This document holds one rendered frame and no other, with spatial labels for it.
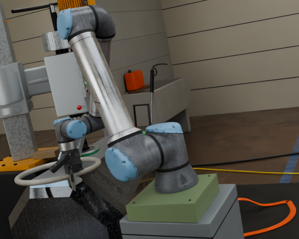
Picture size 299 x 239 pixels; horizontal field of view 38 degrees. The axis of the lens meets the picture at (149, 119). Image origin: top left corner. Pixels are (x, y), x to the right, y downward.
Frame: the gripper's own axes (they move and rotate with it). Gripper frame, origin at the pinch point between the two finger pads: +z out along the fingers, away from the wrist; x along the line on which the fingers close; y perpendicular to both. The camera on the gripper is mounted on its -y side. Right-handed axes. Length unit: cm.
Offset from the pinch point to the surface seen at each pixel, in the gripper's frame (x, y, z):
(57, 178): -0.5, -6.5, -7.1
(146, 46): 416, 264, -86
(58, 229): 32.9, -5.1, 30.7
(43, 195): 36.7, -8.7, 8.8
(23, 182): 11.4, -21.4, -6.9
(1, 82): 132, -6, -62
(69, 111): 69, 25, -34
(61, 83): 69, 23, -54
